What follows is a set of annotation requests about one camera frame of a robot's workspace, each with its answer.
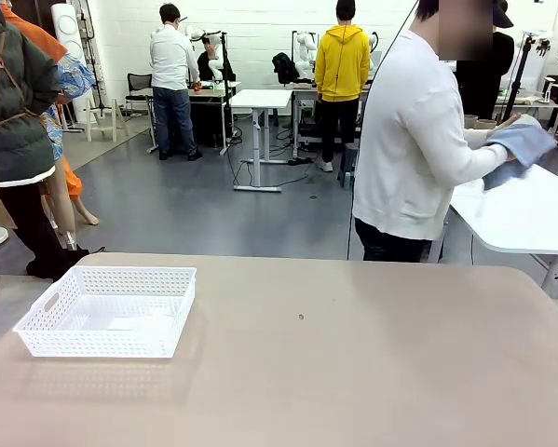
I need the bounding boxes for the standing person in black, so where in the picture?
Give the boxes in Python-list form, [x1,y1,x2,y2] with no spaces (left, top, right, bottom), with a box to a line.
[455,0,516,123]

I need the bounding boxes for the white rounded side table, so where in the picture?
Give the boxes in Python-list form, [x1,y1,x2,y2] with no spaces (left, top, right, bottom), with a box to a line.
[427,162,558,300]

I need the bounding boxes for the black light stand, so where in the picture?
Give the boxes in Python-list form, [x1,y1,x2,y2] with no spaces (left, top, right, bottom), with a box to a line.
[80,0,113,117]

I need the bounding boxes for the white standing desk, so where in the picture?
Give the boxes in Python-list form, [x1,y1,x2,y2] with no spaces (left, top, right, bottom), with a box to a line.
[229,88,293,193]

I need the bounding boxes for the man in white shirt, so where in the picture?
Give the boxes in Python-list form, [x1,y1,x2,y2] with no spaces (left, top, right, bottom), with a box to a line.
[148,3,204,162]

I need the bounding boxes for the person's right forearm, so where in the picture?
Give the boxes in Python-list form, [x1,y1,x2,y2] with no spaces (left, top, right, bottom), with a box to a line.
[455,142,510,186]

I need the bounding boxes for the person in yellow hoodie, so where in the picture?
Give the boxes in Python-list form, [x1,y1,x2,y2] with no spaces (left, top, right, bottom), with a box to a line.
[314,0,372,173]

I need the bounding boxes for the black mesh chair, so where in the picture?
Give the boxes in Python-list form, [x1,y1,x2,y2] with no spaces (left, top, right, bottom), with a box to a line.
[124,73,155,115]

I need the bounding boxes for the blue grey cloth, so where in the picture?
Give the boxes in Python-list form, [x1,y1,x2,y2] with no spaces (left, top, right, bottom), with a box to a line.
[482,115,558,192]

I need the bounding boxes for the small white step stool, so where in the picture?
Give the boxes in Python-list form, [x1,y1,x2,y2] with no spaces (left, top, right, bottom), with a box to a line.
[85,96,129,143]

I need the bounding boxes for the black jacket on desk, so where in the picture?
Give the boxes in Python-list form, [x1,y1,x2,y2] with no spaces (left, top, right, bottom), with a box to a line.
[272,51,301,86]

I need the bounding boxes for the person in white sweater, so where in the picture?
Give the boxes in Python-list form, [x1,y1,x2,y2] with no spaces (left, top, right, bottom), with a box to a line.
[351,0,523,263]

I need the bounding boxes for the black camera pole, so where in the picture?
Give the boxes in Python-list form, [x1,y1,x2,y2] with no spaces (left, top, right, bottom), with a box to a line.
[218,31,231,153]

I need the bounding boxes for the grey lab desk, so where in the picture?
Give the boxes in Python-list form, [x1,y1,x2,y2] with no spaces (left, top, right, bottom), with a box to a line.
[290,82,373,159]

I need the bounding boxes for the wood top lab desk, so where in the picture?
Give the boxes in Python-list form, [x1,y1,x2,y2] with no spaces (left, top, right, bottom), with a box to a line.
[145,79,242,157]

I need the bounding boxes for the white tower fan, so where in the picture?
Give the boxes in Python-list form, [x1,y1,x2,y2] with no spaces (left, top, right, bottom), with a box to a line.
[49,3,98,127]

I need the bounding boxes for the seated person in black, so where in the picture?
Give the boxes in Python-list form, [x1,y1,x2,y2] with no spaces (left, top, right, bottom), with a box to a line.
[197,35,237,83]

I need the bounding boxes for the person in green jacket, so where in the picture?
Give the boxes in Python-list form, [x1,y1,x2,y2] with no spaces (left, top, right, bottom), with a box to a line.
[0,0,91,283]

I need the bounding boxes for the white perforated plastic basket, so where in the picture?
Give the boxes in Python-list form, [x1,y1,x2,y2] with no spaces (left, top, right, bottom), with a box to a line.
[11,265,198,359]

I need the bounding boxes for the person's left forearm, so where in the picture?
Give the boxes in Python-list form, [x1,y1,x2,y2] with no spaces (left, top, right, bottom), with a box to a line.
[463,128,497,146]

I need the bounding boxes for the thin black hanging cable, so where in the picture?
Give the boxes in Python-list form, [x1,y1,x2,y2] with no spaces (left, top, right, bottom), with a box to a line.
[346,0,422,262]

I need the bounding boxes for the mannequin in orange blue dress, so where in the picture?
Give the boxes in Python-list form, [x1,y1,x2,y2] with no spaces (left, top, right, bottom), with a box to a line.
[1,0,101,252]

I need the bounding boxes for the black tripod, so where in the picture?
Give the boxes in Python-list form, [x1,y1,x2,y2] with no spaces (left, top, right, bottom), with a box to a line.
[499,35,538,125]

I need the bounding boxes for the grey stool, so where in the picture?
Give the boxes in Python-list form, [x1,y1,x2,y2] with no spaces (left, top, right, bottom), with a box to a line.
[337,142,360,190]

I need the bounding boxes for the person's left hand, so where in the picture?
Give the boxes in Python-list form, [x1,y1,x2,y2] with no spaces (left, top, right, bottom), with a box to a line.
[492,113,523,134]

